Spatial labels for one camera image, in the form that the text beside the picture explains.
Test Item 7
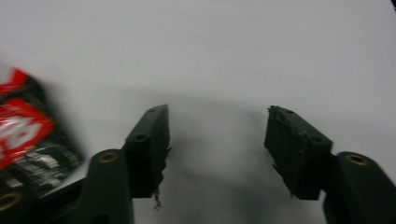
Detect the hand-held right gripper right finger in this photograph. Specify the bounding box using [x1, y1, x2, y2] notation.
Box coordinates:
[263, 105, 396, 224]

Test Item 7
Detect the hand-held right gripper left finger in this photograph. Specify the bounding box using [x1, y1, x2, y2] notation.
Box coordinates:
[74, 104, 172, 224]

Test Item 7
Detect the red and black snack packet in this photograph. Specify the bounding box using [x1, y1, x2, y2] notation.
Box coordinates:
[0, 66, 85, 198]

